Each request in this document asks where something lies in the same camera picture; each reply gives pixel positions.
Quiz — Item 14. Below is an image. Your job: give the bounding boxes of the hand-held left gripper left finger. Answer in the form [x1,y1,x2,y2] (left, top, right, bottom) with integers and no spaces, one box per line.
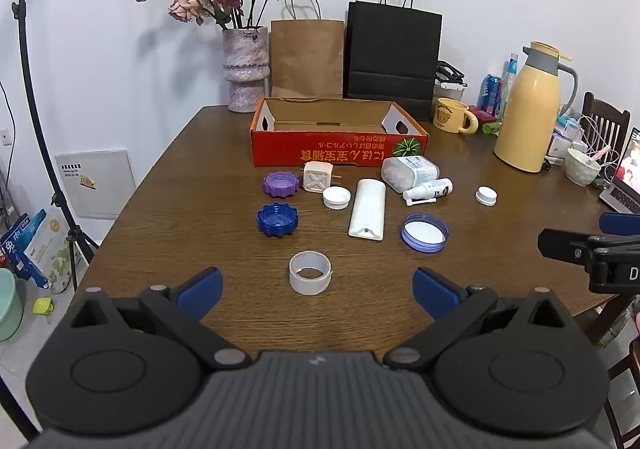
[70,267,252,371]

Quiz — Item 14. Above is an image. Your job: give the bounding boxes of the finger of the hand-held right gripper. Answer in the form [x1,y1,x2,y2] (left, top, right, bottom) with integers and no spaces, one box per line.
[537,228,640,263]
[599,212,640,233]

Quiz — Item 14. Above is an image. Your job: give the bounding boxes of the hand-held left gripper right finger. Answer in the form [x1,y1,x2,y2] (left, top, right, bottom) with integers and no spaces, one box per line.
[384,267,571,372]

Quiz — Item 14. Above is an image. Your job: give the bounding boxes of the white tape roll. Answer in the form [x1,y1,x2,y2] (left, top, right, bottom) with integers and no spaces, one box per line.
[289,251,332,297]

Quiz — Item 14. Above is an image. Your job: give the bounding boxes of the white remote control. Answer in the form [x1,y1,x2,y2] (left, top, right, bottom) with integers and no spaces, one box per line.
[348,178,387,241]

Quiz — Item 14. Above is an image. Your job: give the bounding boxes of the purple notched bottle cap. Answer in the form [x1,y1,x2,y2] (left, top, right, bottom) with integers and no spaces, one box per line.
[262,171,299,198]

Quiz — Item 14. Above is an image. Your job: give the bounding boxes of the wide white ribbed cap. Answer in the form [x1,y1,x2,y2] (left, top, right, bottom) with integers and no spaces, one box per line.
[322,186,352,210]

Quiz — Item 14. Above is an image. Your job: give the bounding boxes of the white plug adapter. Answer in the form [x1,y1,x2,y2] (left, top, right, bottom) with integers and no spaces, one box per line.
[303,161,342,193]

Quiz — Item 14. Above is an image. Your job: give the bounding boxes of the red cardboard box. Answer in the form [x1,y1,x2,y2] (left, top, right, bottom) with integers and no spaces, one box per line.
[249,97,430,168]

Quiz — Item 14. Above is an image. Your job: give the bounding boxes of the laptop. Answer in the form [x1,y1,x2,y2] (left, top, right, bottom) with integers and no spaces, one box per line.
[599,127,640,214]

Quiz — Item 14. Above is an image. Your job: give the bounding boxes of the lavender round lid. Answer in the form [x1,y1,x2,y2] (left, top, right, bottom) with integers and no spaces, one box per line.
[400,212,450,254]

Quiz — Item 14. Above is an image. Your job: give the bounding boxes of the white bowl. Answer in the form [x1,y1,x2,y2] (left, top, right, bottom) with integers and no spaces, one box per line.
[565,147,602,187]

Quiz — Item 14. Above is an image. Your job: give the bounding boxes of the wooden chair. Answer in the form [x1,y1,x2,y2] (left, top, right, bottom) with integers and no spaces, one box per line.
[597,294,640,449]
[581,91,632,164]

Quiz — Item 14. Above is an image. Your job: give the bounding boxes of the blue notched bottle cap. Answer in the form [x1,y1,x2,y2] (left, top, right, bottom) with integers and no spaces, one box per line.
[256,203,299,238]

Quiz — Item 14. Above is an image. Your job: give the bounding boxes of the white spray bottle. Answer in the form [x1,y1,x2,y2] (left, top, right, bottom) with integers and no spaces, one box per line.
[403,178,454,206]

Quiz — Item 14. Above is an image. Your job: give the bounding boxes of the blue white packet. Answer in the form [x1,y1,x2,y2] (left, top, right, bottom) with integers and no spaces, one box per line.
[554,114,583,140]

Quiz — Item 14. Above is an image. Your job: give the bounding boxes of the clear container with white label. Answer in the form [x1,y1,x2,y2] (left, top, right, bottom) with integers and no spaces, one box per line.
[381,155,440,193]

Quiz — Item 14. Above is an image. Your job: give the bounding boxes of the yellow thermos jug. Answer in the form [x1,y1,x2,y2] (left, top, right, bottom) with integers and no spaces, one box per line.
[493,41,578,174]

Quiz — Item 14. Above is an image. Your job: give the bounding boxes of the white and green bag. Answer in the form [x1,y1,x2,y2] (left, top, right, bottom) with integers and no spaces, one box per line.
[22,216,83,295]

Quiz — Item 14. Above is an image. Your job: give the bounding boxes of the blue drink can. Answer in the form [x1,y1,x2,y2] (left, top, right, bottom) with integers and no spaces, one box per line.
[477,74,502,117]

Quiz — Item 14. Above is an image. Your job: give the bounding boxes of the yellow bear mug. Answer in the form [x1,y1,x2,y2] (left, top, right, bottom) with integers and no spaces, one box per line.
[432,97,480,134]

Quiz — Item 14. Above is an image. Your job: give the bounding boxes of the clear bottle with blue cap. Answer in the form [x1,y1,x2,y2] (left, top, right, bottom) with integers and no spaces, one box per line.
[497,52,520,122]

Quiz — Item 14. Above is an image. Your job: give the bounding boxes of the white jar with grey lid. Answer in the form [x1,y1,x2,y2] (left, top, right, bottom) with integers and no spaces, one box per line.
[433,81,468,104]

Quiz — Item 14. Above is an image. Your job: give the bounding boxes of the blue and white bag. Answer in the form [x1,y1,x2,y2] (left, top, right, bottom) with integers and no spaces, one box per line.
[0,209,48,287]

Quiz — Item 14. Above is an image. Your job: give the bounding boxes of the green bucket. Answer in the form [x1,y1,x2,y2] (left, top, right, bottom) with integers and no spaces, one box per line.
[0,268,25,342]

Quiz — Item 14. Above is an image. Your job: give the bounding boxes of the purple mottled vase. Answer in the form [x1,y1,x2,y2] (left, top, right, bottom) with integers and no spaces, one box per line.
[221,26,271,114]

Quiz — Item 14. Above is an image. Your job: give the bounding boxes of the black paper bag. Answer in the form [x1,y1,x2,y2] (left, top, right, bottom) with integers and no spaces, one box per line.
[343,0,443,122]

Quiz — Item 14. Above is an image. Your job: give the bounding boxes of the brown paper bag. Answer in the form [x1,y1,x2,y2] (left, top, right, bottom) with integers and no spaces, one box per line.
[270,0,346,100]

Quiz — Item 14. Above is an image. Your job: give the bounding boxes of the black light stand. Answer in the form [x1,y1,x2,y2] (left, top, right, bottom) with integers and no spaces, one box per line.
[11,0,101,292]

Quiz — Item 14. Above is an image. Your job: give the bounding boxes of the white cables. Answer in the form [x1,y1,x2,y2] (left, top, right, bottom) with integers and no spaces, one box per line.
[575,114,621,164]

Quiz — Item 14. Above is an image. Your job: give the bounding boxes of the white wall panel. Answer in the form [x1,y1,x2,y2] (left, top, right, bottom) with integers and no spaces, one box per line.
[54,148,137,220]

